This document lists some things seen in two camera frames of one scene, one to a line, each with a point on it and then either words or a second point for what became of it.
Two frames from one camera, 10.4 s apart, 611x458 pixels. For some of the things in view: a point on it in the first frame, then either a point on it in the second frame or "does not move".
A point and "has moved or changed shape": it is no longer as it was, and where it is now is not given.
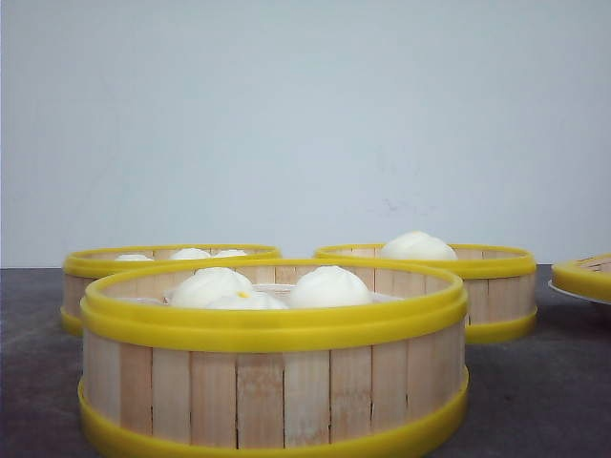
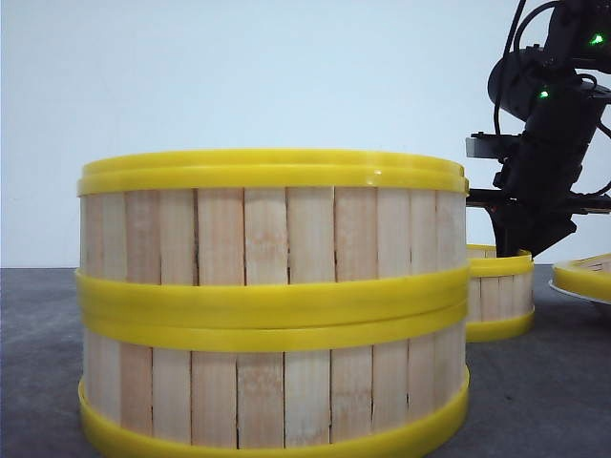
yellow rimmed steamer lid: x=589 y=276 does not move
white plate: x=561 y=290 does not move
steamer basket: x=86 y=267 has moved or changed shape
